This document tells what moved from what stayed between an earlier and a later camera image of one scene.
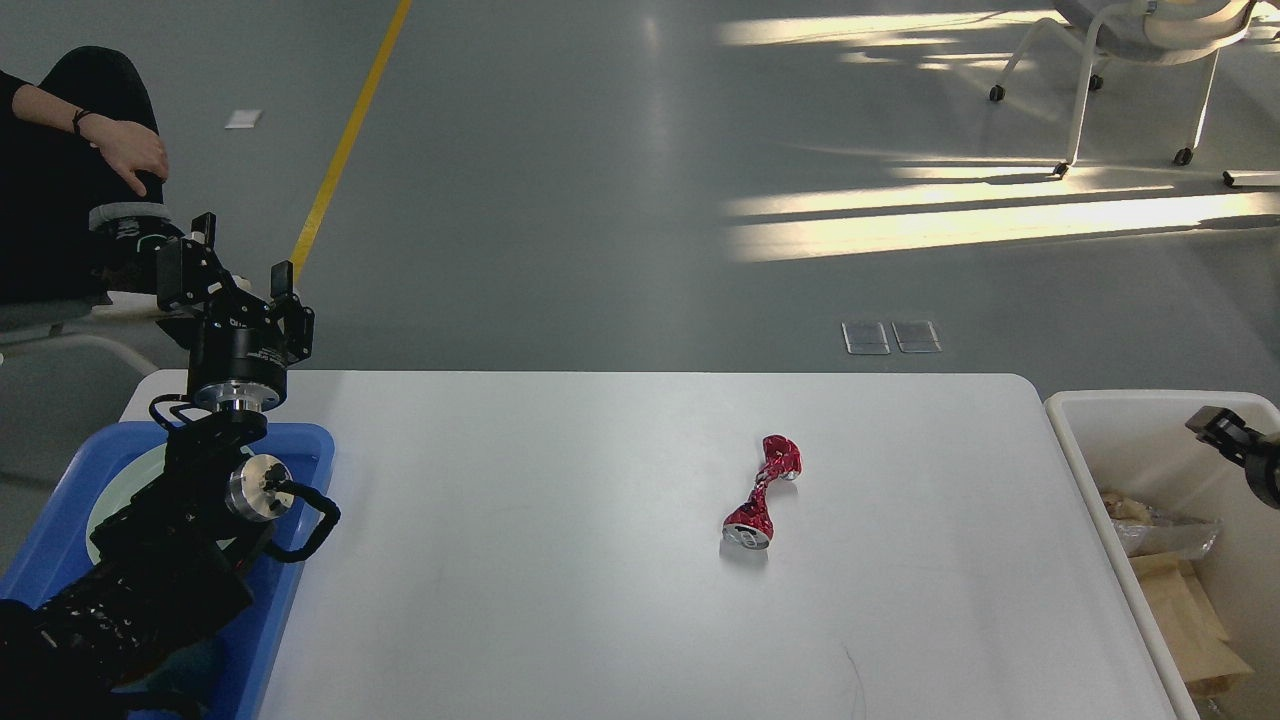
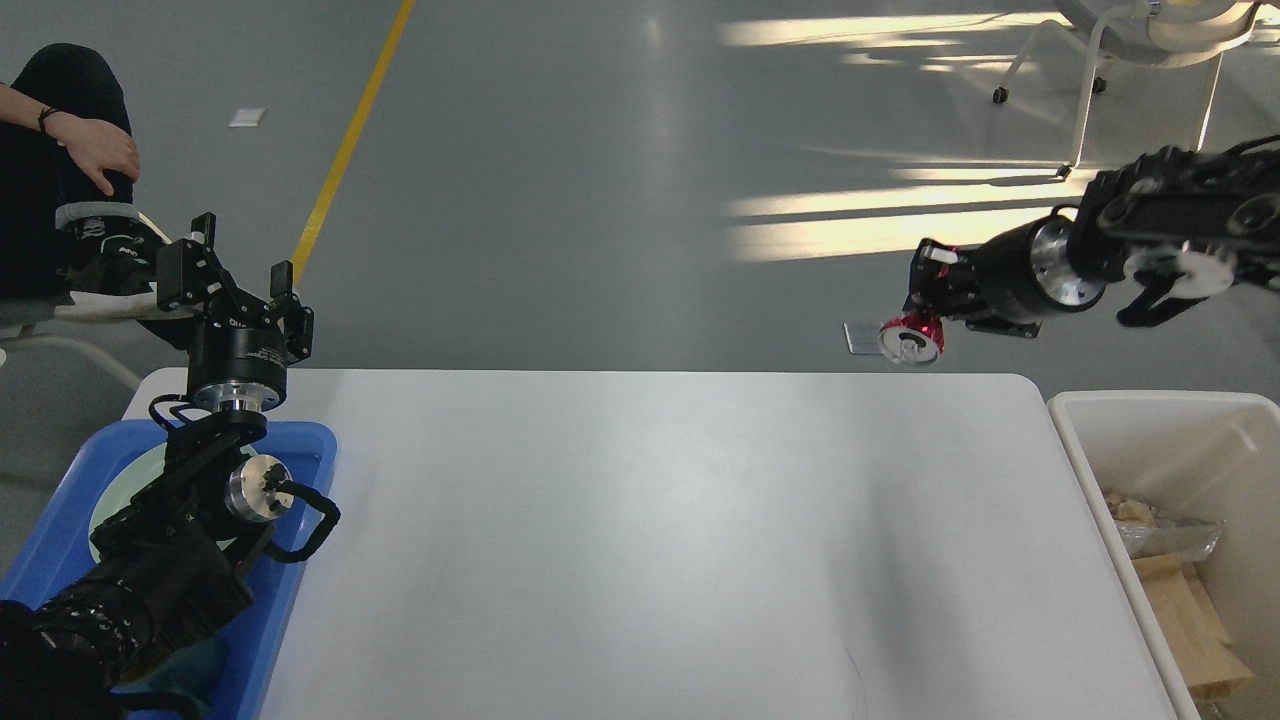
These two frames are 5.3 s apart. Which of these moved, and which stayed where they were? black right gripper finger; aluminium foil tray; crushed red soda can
Moved: black right gripper finger; crushed red soda can
Stayed: aluminium foil tray
